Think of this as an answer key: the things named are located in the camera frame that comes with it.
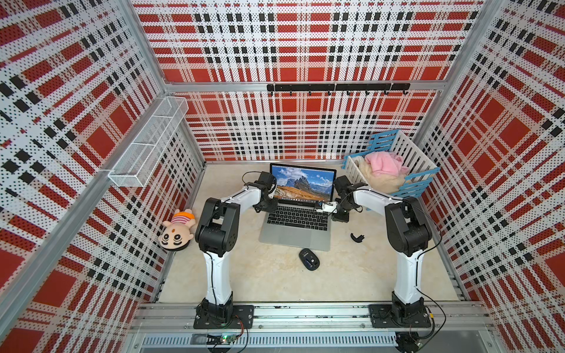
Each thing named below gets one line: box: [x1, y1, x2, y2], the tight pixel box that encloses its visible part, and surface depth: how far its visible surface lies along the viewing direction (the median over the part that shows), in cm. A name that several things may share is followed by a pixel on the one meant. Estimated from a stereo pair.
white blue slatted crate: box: [341, 129, 441, 199], surface depth 105 cm
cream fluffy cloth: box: [356, 156, 407, 195], surface depth 104 cm
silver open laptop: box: [258, 163, 337, 252], surface depth 98 cm
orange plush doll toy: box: [158, 208, 197, 251], surface depth 86 cm
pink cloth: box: [364, 151, 410, 176], surface depth 104 cm
